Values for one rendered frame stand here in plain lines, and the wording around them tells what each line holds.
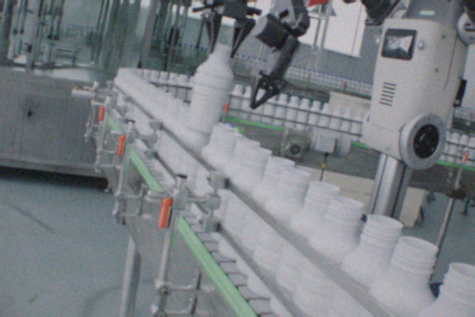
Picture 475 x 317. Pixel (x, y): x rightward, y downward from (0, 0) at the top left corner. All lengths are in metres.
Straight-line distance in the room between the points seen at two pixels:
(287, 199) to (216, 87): 0.35
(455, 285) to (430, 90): 1.02
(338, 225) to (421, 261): 0.12
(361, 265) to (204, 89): 0.53
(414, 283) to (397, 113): 0.98
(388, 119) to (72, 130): 3.22
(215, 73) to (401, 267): 0.58
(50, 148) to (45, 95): 0.44
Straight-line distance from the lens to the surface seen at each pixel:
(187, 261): 0.85
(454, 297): 0.41
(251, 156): 0.74
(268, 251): 0.65
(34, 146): 4.30
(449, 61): 1.42
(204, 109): 0.94
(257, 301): 0.66
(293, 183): 0.63
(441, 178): 3.00
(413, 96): 1.38
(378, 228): 0.49
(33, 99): 4.24
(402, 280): 0.45
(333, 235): 0.54
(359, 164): 2.81
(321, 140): 2.57
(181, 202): 0.74
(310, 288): 0.55
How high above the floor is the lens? 1.28
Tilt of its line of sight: 10 degrees down
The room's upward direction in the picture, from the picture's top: 12 degrees clockwise
